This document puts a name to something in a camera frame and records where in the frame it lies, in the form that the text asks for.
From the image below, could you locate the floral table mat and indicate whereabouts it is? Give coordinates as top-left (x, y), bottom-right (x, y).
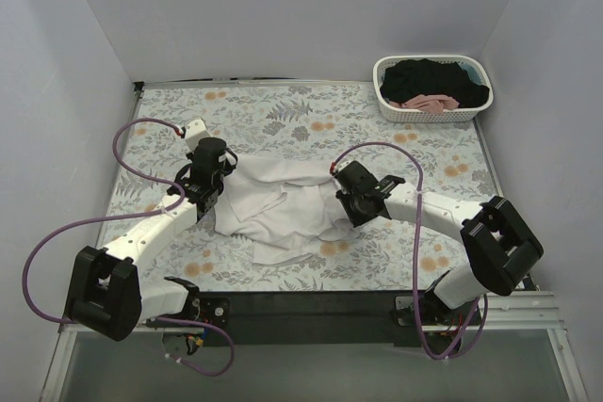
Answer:
top-left (110, 83), bottom-right (497, 292)

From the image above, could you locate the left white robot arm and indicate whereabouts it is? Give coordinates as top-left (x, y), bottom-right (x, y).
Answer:
top-left (64, 137), bottom-right (237, 341)

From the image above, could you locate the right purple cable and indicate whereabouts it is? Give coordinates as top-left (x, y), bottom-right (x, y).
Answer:
top-left (329, 141), bottom-right (491, 361)

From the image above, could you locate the purple cable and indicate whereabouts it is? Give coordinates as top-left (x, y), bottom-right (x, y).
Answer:
top-left (329, 141), bottom-right (491, 361)
top-left (23, 118), bottom-right (236, 378)

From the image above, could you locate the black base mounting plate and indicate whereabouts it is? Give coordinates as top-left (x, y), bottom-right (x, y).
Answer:
top-left (145, 288), bottom-right (489, 349)

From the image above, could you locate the white t shirt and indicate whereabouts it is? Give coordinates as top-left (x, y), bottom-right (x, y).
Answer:
top-left (215, 154), bottom-right (352, 266)

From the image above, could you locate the white plastic laundry basket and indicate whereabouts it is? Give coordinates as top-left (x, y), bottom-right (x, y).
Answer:
top-left (372, 55), bottom-right (494, 123)

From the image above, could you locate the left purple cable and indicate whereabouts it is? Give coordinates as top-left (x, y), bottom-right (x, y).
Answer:
top-left (23, 118), bottom-right (236, 378)

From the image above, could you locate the blue garment in basket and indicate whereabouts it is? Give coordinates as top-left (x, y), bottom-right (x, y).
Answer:
top-left (462, 64), bottom-right (482, 85)

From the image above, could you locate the black garment in basket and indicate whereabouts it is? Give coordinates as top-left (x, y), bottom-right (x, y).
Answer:
top-left (380, 58), bottom-right (490, 108)

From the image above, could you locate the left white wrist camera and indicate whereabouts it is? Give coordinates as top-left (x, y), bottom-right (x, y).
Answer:
top-left (182, 117), bottom-right (211, 152)

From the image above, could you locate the pink garment in basket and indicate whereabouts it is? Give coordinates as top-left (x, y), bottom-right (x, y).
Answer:
top-left (388, 94), bottom-right (460, 115)

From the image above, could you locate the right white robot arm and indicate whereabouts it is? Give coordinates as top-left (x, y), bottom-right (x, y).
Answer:
top-left (331, 161), bottom-right (544, 325)

